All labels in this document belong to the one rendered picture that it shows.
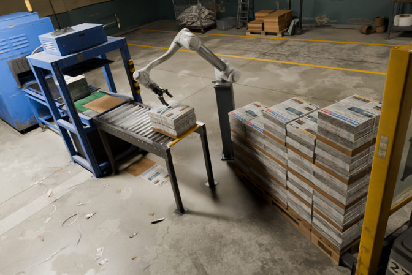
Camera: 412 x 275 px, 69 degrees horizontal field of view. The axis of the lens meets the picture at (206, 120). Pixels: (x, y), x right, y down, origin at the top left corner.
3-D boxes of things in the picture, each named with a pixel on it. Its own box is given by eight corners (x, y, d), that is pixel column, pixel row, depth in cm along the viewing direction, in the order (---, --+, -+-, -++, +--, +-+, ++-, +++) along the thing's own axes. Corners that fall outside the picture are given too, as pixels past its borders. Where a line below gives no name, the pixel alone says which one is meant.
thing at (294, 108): (295, 97, 272) (295, 96, 272) (320, 108, 249) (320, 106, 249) (263, 110, 259) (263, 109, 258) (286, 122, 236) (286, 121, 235)
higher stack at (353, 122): (340, 220, 277) (354, 92, 215) (370, 242, 253) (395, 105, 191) (309, 241, 262) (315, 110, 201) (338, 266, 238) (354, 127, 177)
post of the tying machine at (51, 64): (102, 175, 389) (57, 60, 315) (97, 179, 384) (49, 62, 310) (99, 173, 395) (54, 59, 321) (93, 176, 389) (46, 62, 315)
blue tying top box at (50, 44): (108, 40, 365) (103, 24, 355) (61, 56, 328) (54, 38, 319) (89, 38, 393) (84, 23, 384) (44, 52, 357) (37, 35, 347)
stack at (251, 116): (260, 161, 369) (257, 100, 329) (341, 220, 276) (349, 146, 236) (235, 174, 354) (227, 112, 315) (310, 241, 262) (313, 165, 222)
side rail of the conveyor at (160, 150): (171, 158, 282) (169, 147, 277) (167, 161, 279) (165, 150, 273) (98, 124, 367) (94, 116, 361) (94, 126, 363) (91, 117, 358)
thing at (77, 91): (91, 93, 430) (85, 76, 417) (72, 101, 412) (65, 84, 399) (79, 89, 454) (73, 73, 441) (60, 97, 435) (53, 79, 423)
